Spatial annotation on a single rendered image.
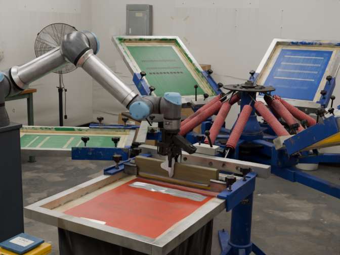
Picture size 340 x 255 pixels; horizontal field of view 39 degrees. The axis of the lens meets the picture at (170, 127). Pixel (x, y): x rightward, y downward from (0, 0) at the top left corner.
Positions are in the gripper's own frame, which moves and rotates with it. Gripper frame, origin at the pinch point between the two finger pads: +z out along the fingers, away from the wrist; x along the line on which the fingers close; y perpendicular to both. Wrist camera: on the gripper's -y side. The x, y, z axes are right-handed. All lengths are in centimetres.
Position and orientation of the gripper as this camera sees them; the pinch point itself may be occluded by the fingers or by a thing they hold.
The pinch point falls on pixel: (174, 173)
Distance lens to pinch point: 211.3
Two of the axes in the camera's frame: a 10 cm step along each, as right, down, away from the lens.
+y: -8.7, -1.3, 4.8
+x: -5.0, 1.7, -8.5
